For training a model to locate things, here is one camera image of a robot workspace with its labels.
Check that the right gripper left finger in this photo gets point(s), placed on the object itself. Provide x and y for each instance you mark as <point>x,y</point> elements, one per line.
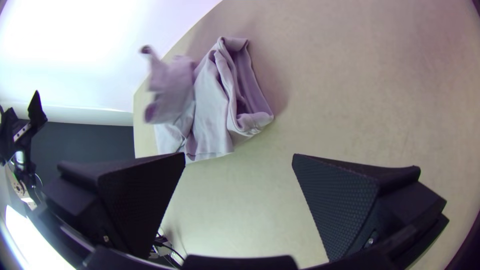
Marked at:
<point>127,202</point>

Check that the grey t-shirt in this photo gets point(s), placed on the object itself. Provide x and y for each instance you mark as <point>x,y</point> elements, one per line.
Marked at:
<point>210,105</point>

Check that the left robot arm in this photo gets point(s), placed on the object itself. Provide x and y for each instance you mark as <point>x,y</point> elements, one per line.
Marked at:
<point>18,180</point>

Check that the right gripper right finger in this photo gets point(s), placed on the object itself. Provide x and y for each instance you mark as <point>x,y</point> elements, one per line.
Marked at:
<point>345,206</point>

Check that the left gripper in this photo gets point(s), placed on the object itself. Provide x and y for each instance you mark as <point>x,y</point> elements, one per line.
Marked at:
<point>13,131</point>

